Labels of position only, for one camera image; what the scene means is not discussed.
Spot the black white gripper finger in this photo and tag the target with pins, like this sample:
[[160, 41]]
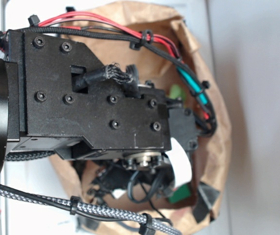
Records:
[[180, 164]]

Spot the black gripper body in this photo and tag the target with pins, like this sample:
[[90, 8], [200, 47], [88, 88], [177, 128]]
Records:
[[62, 99]]

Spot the green rectangular block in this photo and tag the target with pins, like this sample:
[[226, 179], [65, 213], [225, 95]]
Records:
[[180, 194]]

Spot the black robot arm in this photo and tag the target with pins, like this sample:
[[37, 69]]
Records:
[[115, 174]]

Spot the green yellow plush toy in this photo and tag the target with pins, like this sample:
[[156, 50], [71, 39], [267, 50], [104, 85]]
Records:
[[177, 92]]

